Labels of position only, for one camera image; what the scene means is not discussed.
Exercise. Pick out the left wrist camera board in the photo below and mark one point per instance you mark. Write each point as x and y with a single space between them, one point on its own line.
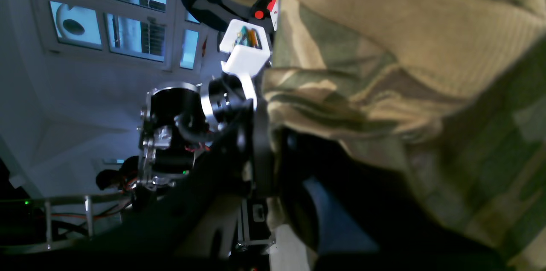
248 48

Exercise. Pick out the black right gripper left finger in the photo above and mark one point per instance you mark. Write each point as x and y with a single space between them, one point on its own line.
190 229

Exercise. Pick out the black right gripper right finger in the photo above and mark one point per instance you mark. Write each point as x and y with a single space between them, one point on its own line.
359 218

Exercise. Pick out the white framed window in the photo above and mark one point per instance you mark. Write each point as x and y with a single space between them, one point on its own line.
155 33

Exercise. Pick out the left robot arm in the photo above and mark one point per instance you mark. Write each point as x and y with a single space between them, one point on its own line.
223 124

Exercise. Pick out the metal railing frame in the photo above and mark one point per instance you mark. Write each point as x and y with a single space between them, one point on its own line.
31 226

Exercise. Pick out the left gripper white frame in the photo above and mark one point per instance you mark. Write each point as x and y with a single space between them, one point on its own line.
251 82

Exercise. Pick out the camouflage T-shirt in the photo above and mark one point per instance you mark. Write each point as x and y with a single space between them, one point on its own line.
450 94

